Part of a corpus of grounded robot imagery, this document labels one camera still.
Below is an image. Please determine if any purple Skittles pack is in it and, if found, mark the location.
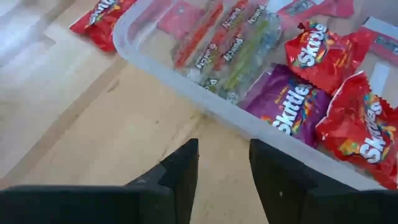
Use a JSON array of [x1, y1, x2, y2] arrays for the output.
[[238, 63, 333, 147]]

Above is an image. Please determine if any clear plastic container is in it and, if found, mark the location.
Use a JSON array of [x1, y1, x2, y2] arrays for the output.
[[112, 0, 398, 191]]

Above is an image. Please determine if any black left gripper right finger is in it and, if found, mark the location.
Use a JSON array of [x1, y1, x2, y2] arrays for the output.
[[249, 138, 398, 224]]

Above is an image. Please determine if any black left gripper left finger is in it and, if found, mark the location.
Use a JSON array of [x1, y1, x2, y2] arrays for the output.
[[0, 138, 200, 224]]

